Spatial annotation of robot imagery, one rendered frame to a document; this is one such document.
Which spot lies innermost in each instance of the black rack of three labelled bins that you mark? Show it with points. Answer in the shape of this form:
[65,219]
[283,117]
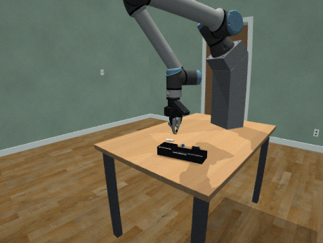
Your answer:
[173,151]

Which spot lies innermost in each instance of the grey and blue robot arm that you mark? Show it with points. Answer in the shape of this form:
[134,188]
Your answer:
[215,25]

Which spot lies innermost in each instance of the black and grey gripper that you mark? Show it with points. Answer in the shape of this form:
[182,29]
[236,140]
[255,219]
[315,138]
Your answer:
[172,113]

